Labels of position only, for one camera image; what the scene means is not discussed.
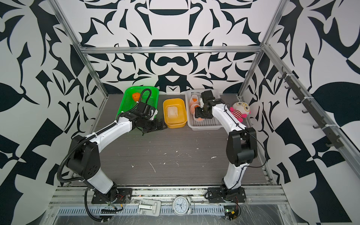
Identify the green plastic basket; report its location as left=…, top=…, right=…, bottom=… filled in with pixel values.
left=115, top=86, right=159, bottom=123

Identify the small green circuit board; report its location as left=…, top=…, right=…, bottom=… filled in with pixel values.
left=224, top=205, right=242, bottom=221

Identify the left black corrugated cable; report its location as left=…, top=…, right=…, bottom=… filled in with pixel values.
left=57, top=88, right=152, bottom=223

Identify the white perforated plastic basket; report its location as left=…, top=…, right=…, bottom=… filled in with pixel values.
left=185, top=89, right=222, bottom=131

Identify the white analog clock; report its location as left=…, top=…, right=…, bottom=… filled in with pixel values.
left=172, top=196, right=192, bottom=216

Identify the pink white plush toy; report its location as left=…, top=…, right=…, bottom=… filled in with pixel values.
left=230, top=102, right=251, bottom=122

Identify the orange toy fruit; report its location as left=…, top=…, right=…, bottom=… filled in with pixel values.
left=132, top=92, right=141, bottom=102

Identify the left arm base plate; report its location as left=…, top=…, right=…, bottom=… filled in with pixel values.
left=91, top=188, right=133, bottom=204

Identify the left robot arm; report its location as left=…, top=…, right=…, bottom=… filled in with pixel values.
left=62, top=102, right=167, bottom=195

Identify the yellow plastic tray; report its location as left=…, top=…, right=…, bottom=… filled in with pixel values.
left=163, top=98, right=188, bottom=128

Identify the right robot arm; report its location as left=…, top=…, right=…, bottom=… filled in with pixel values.
left=194, top=90, right=257, bottom=190

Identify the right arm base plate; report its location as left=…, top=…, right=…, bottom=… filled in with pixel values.
left=204, top=186, right=247, bottom=203

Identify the black hook rail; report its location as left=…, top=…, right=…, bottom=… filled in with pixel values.
left=279, top=67, right=345, bottom=149

